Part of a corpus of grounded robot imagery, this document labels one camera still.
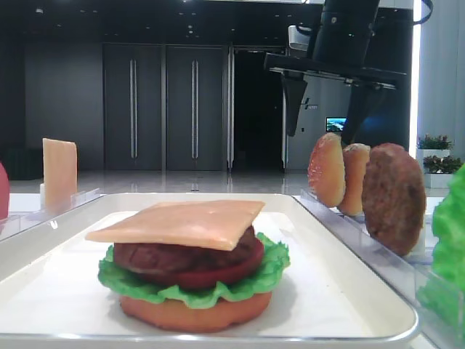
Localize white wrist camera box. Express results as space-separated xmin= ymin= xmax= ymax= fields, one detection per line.
xmin=288 ymin=25 xmax=313 ymax=51

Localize upright brown meat patty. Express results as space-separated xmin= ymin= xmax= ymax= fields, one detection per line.
xmin=362 ymin=143 xmax=426 ymax=256

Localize upright orange cheese slice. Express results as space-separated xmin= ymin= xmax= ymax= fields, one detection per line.
xmin=42 ymin=138 xmax=78 ymax=213

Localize small wall screen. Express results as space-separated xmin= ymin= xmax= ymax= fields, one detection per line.
xmin=325 ymin=117 xmax=347 ymax=132

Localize right long clear rail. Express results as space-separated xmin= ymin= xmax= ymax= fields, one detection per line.
xmin=296 ymin=190 xmax=464 ymax=348

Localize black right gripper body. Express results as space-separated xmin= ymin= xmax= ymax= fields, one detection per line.
xmin=264 ymin=1 xmax=405 ymax=89

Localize upright bun half right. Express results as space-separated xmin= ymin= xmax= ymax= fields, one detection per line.
xmin=337 ymin=143 xmax=371 ymax=216

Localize red tomato slice on burger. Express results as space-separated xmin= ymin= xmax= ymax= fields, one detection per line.
xmin=137 ymin=238 xmax=264 ymax=289

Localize bottom bun on burger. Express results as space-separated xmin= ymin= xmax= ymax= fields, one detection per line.
xmin=119 ymin=292 xmax=272 ymax=333

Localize brown patty on burger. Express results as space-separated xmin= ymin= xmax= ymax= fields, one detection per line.
xmin=113 ymin=227 xmax=257 ymax=273

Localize green lettuce leaf on burger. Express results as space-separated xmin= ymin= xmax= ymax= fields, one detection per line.
xmin=97 ymin=232 xmax=291 ymax=310

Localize orange cheese slice on burger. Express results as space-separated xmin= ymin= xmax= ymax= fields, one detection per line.
xmin=86 ymin=200 xmax=265 ymax=252

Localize potted plants in white planter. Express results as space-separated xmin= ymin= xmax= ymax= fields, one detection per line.
xmin=416 ymin=134 xmax=463 ymax=189

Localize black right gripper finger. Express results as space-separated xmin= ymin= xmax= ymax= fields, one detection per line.
xmin=281 ymin=71 xmax=307 ymax=137
xmin=341 ymin=84 xmax=384 ymax=143

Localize white metal tray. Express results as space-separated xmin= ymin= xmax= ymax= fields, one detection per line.
xmin=1 ymin=193 xmax=419 ymax=348

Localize sesame bun top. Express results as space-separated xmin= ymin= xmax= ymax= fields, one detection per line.
xmin=307 ymin=133 xmax=345 ymax=208

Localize long clear rail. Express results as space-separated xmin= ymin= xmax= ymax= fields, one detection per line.
xmin=296 ymin=190 xmax=464 ymax=348
xmin=1 ymin=188 xmax=102 ymax=241

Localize upright green lettuce leaf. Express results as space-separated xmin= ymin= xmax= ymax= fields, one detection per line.
xmin=418 ymin=168 xmax=464 ymax=330

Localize upright red tomato slice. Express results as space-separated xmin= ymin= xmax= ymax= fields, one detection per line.
xmin=0 ymin=163 xmax=10 ymax=220

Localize left long clear rail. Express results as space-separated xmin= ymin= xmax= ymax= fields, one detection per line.
xmin=1 ymin=188 xmax=102 ymax=241

